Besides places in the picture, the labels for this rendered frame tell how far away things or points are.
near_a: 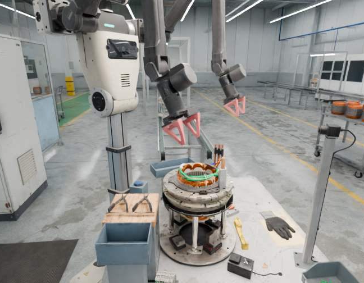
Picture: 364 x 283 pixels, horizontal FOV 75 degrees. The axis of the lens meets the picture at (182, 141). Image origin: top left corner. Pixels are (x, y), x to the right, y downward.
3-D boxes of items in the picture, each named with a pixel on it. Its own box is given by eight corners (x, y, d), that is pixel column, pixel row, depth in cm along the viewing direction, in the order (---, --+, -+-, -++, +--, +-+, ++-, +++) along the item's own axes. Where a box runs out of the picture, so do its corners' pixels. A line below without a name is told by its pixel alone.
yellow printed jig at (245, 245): (249, 249, 110) (249, 243, 109) (241, 249, 110) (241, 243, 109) (239, 220, 131) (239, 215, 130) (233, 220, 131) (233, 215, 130)
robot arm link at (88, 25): (76, 9, 91) (63, 7, 87) (93, 6, 86) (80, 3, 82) (78, 35, 94) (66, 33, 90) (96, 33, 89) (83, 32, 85)
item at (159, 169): (188, 197, 154) (189, 156, 145) (196, 206, 144) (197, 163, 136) (151, 206, 144) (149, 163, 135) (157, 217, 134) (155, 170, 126)
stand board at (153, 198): (155, 227, 85) (154, 222, 85) (102, 228, 85) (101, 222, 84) (159, 197, 104) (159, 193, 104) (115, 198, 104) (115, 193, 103)
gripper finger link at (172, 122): (199, 137, 74) (187, 109, 74) (188, 143, 68) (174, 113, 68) (183, 144, 78) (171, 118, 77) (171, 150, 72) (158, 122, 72)
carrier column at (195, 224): (197, 253, 105) (198, 213, 99) (191, 253, 105) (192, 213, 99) (197, 249, 108) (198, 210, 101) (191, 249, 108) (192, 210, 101)
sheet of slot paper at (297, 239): (313, 245, 113) (314, 243, 113) (276, 247, 111) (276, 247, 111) (281, 208, 142) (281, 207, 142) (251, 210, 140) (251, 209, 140)
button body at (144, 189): (149, 223, 129) (148, 181, 121) (144, 232, 122) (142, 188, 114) (137, 221, 130) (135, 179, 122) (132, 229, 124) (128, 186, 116)
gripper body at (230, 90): (242, 95, 118) (236, 81, 118) (236, 97, 110) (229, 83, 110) (231, 100, 122) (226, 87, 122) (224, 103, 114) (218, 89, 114)
